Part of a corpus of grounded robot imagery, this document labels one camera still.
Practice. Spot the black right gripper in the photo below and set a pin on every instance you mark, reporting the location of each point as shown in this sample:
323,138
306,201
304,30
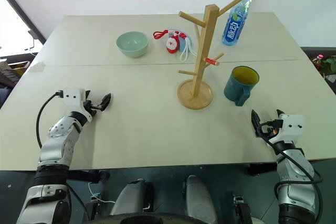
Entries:
270,129

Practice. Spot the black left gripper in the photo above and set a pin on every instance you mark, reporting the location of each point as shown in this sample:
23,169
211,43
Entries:
92,107

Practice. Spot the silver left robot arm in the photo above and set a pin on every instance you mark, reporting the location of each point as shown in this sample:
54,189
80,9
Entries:
56,142

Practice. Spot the dark rounded robot base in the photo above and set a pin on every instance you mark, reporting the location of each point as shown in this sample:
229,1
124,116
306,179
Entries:
147,218

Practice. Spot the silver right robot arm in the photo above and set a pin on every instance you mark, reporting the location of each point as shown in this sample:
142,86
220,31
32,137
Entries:
295,179

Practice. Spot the wooden mug tree stand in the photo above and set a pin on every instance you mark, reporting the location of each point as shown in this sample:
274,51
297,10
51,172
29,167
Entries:
199,77

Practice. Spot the blue mug yellow inside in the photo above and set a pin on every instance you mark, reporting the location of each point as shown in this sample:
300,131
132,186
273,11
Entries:
239,87

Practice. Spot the light green bowl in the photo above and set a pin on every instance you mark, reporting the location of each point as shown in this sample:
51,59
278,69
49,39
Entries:
132,45

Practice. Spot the red-capped bottle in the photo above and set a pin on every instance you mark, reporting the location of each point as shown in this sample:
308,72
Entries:
318,62

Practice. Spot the red tape mark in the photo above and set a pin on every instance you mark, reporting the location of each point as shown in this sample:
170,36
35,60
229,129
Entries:
211,61

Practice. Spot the brown cardboard box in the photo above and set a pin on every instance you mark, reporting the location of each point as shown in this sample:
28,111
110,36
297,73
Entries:
11,73

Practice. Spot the red white knitted pouch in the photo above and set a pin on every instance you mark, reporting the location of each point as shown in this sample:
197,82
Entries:
172,43

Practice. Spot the blue-capped plastic drink bottle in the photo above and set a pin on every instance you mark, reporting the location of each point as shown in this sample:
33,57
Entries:
235,28

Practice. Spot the silver robot left leg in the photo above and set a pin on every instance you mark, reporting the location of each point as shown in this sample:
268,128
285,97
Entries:
131,197

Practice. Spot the silver robot leg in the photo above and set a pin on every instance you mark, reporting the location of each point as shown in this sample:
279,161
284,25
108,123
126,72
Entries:
131,197
199,200

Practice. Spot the silver robot right leg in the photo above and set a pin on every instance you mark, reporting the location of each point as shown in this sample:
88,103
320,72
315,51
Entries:
199,200

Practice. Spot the red white blue toy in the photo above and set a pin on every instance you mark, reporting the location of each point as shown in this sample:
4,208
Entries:
189,43

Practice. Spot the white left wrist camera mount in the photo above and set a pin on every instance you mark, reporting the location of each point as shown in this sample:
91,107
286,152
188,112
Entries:
74,96

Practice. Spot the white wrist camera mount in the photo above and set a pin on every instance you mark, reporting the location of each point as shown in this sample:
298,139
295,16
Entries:
74,96
290,127

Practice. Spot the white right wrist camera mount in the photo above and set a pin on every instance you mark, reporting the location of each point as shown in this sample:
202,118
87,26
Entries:
290,127

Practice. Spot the black table bracket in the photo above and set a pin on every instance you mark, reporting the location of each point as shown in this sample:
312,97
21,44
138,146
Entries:
86,176
261,169

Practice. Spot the dark window frame bar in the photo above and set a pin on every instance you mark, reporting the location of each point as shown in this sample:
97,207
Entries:
23,14

